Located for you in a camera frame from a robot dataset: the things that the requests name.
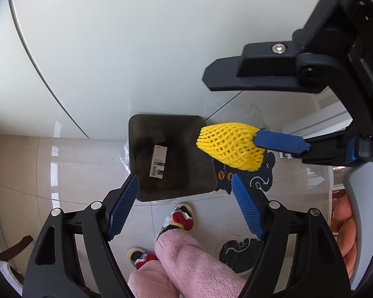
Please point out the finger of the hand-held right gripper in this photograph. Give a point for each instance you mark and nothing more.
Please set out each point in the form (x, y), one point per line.
(279, 142)
(255, 71)

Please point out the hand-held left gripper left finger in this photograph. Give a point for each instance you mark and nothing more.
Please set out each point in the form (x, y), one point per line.
(122, 206)

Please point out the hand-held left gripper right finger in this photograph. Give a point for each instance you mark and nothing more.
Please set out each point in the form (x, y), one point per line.
(247, 206)

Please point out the yellow foam fruit net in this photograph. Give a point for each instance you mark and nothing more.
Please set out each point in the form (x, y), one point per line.
(230, 146)

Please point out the dark square trash bin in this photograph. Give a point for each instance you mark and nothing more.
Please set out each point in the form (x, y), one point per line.
(186, 161)

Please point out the person's right hand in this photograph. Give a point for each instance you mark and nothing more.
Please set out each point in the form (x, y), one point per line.
(345, 223)

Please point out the black cat floor mat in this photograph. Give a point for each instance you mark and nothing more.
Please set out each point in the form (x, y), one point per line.
(236, 254)
(261, 180)

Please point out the colourful patterned slipper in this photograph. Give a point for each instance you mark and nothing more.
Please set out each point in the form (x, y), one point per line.
(141, 256)
(180, 219)

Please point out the white barcode label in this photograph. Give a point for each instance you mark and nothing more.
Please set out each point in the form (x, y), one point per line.
(158, 161)

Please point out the person's pink pant leg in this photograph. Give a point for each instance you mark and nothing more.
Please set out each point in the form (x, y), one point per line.
(199, 264)
(152, 279)

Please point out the white door frame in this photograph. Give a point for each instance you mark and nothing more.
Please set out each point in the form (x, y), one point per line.
(317, 118)

